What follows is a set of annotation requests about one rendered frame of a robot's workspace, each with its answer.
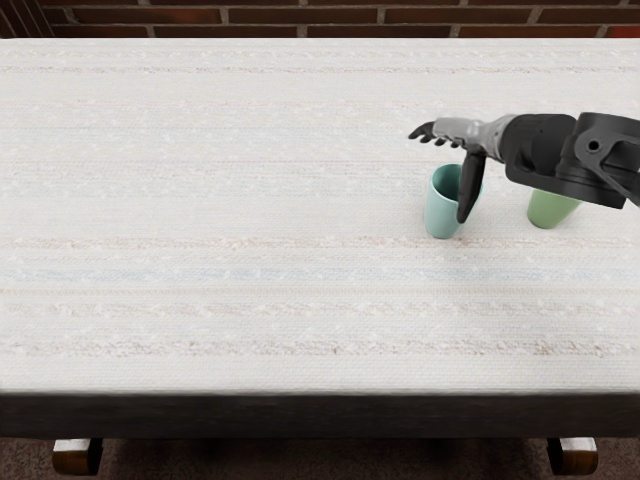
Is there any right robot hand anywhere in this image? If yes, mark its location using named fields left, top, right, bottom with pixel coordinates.
left=407, top=114, right=517, bottom=225

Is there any teal cup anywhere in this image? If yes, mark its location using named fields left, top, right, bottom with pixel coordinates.
left=423, top=163, right=485, bottom=240

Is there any green cup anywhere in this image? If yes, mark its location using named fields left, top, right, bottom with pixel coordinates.
left=526, top=187, right=585, bottom=231

